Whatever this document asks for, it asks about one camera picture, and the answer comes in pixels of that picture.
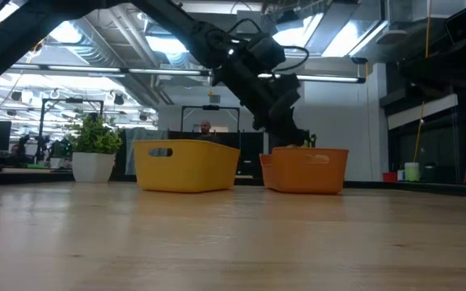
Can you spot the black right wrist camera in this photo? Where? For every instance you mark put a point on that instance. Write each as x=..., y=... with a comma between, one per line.
x=465, y=24

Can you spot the long linear ceiling light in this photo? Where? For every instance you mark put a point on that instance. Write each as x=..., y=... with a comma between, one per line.
x=330, y=78

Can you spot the black table clamp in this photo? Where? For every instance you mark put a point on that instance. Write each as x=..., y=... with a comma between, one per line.
x=313, y=140

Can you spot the black gantry frame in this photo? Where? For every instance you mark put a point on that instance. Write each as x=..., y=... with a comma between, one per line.
x=55, y=99
x=210, y=107

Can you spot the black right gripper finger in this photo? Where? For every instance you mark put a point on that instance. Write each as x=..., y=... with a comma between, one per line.
x=447, y=76
x=443, y=54

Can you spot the red box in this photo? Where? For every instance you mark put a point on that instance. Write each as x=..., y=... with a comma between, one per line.
x=389, y=177

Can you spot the pale green cup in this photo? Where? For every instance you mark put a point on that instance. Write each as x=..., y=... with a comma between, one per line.
x=412, y=171

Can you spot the black track spotlight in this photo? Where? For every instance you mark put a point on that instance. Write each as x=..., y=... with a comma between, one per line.
x=119, y=99
x=16, y=96

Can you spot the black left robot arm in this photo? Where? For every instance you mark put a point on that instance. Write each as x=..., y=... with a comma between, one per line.
x=14, y=40

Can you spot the yellow plastic bin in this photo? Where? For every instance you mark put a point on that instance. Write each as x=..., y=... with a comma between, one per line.
x=188, y=169

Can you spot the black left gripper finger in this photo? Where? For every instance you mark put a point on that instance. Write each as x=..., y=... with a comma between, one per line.
x=280, y=135
x=294, y=131

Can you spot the black desk partition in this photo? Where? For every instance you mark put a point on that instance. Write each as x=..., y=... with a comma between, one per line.
x=251, y=157

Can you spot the person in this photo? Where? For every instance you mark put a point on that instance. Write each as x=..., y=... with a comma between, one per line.
x=205, y=128

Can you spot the small white container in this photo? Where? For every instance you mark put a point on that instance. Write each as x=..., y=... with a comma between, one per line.
x=400, y=175

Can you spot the green plant in white pot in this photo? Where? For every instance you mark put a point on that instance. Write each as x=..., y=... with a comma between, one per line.
x=93, y=167

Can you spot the grey fabric panel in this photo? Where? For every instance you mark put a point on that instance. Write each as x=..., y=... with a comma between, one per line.
x=144, y=134

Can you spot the orange plastic bin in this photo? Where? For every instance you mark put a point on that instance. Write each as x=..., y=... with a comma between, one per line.
x=306, y=174

